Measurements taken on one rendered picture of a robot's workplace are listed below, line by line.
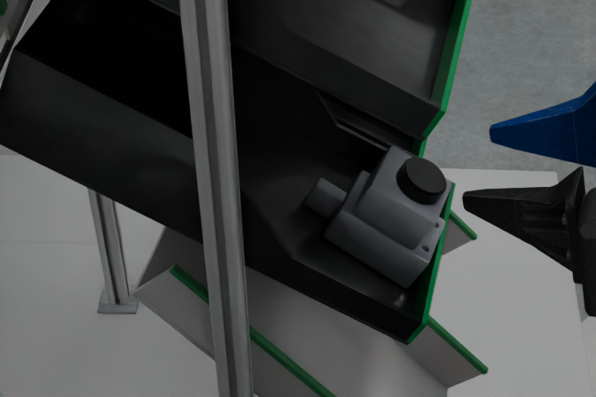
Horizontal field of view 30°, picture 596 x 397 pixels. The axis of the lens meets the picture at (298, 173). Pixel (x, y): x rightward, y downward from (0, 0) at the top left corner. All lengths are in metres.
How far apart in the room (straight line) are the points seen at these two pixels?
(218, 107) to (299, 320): 0.30
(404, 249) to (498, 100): 2.18
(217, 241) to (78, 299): 0.57
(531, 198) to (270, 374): 0.23
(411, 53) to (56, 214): 0.73
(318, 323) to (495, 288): 0.38
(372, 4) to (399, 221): 0.13
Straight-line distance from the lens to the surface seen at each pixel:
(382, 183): 0.66
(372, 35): 0.61
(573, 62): 3.02
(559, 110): 0.68
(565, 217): 0.59
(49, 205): 1.29
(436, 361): 0.90
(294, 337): 0.80
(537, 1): 3.26
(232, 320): 0.66
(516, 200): 0.61
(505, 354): 1.12
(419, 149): 0.78
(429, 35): 0.64
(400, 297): 0.70
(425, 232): 0.67
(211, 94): 0.55
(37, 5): 1.78
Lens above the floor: 1.71
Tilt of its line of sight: 41 degrees down
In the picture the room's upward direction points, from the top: 1 degrees counter-clockwise
